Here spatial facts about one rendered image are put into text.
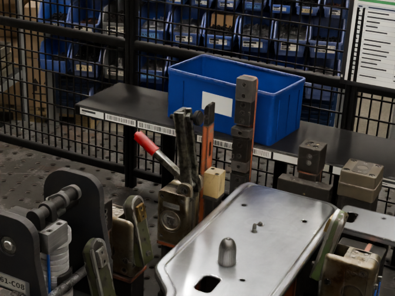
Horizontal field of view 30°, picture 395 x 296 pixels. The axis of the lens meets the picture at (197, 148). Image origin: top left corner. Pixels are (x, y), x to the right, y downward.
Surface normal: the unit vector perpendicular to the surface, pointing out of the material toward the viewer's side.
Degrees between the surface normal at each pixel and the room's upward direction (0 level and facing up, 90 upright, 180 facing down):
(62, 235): 90
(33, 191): 0
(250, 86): 90
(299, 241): 0
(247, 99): 90
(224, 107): 90
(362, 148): 0
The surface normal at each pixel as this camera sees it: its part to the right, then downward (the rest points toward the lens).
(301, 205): 0.04, -0.92
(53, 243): 0.89, 0.22
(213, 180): -0.45, 0.33
